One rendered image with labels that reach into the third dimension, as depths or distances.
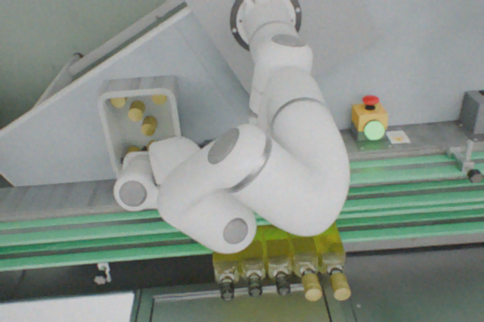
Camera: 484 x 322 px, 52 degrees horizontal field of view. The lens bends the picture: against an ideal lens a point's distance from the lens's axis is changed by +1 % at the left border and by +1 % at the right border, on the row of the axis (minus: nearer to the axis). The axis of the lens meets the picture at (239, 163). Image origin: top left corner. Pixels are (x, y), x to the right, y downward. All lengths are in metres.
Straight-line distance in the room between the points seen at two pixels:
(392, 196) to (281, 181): 0.67
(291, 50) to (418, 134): 0.56
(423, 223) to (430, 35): 0.45
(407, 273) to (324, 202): 0.77
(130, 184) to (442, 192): 0.73
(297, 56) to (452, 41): 0.56
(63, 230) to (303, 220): 0.76
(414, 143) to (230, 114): 0.45
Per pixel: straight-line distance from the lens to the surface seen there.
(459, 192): 1.26
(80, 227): 1.24
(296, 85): 0.70
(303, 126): 0.63
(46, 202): 1.32
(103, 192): 1.30
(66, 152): 1.34
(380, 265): 1.35
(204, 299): 1.21
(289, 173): 0.57
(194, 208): 0.62
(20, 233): 1.28
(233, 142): 0.56
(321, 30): 1.13
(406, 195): 1.22
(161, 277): 1.34
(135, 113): 1.17
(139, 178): 0.90
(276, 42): 0.82
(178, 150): 0.82
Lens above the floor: 1.86
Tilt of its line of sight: 59 degrees down
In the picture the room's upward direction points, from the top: 175 degrees clockwise
